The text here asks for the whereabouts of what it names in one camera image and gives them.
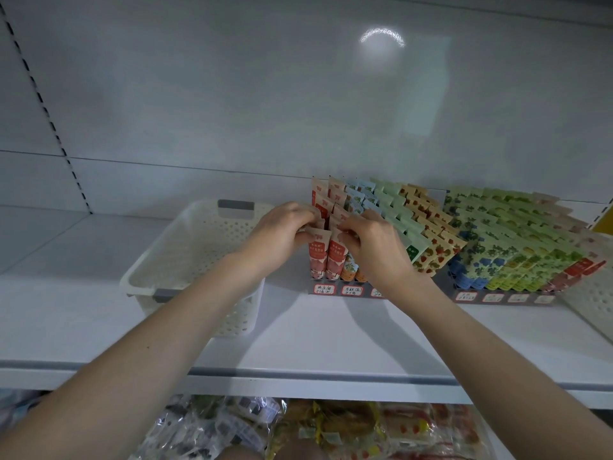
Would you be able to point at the person's left forearm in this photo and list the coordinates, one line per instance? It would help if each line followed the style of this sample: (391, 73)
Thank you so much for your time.
(124, 388)

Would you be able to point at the pile of snack packets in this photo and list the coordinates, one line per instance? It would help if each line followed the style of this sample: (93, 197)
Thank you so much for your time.
(383, 426)

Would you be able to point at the person's left hand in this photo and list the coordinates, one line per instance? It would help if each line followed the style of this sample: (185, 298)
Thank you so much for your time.
(278, 236)

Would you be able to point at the white metal shelf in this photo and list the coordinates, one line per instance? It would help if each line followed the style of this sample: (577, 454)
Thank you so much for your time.
(77, 330)

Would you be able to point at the person's right forearm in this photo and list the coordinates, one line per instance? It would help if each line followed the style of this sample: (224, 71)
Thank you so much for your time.
(508, 378)

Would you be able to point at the row of hand cream tubes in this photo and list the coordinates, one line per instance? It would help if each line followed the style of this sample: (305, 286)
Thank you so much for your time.
(508, 239)

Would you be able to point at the white perforated plastic basket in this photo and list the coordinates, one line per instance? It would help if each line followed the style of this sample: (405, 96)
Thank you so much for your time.
(594, 297)
(187, 249)

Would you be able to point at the clear divider tray with labels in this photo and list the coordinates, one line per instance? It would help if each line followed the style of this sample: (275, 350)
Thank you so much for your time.
(325, 289)

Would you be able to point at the person's right leg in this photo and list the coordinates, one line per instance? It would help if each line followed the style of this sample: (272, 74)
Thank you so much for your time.
(287, 452)

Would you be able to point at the person's right hand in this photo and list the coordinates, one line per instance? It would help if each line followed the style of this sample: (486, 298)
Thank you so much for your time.
(380, 252)

